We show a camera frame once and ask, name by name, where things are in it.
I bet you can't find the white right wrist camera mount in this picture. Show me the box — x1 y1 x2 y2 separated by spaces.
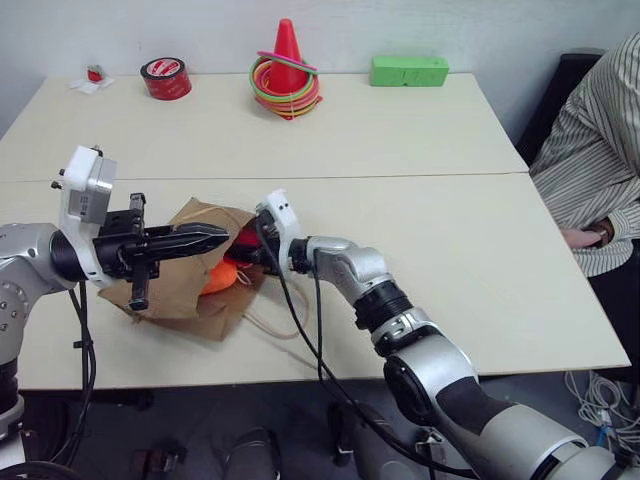
256 188 302 277

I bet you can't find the small red object on paper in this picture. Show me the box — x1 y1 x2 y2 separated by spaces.
68 63 117 96

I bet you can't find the red traffic cone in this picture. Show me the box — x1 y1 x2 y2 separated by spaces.
253 17 324 119

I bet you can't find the green foam block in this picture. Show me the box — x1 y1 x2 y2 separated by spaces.
369 54 450 90

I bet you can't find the person's bare hand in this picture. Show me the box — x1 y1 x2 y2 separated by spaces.
560 223 615 249

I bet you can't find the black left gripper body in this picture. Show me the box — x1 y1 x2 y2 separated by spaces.
93 191 174 312

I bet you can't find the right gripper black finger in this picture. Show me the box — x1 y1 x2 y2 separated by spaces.
223 248 265 268

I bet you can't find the brown paper bag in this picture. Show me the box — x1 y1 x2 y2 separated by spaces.
96 195 321 372

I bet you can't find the green plastic ring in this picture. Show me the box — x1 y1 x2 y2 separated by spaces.
248 55 321 102

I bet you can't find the pink plastic ring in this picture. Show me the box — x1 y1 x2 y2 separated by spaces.
256 49 320 75

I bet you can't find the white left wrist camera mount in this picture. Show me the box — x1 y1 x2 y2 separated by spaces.
49 144 119 290

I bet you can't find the black chair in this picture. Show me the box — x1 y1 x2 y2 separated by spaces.
513 48 607 167

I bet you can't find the person in striped shirt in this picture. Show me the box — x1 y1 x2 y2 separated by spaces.
528 31 640 374

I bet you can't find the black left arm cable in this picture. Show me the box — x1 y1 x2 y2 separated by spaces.
47 279 99 469

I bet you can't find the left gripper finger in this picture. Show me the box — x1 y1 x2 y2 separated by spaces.
149 222 232 244
149 240 230 262

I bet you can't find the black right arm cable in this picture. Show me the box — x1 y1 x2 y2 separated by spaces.
253 217 484 479

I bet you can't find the dark rounded shape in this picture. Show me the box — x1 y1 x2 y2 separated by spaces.
209 425 282 480

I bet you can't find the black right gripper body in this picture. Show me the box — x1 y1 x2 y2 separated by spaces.
249 202 284 277

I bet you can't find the red tape roll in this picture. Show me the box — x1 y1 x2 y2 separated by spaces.
140 55 194 100

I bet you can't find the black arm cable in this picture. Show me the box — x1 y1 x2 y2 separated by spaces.
253 217 484 479
47 279 99 469

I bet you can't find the orange plush toy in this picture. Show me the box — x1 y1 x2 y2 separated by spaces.
198 261 243 297

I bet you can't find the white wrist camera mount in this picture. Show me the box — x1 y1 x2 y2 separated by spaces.
256 188 302 277
49 144 119 290

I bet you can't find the stack of coloured rings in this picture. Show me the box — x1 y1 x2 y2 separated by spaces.
251 74 324 122

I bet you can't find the white cable bundle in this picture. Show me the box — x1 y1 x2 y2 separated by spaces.
563 368 640 454

